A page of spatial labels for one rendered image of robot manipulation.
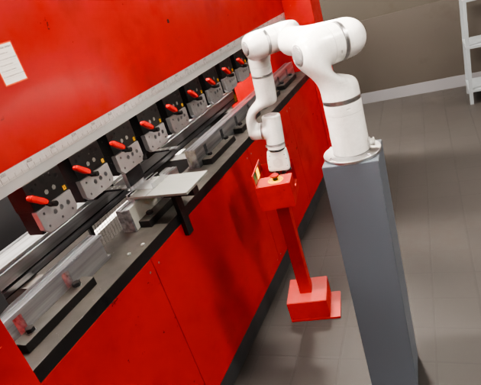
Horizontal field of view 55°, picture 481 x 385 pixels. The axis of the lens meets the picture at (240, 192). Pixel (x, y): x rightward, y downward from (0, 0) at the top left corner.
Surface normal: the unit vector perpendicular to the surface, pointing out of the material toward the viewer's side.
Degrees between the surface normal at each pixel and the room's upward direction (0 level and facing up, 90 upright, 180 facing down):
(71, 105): 90
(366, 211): 90
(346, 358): 0
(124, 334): 90
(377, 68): 90
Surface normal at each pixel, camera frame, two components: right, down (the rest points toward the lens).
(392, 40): -0.31, 0.47
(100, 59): 0.89, -0.07
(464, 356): -0.28, -0.87
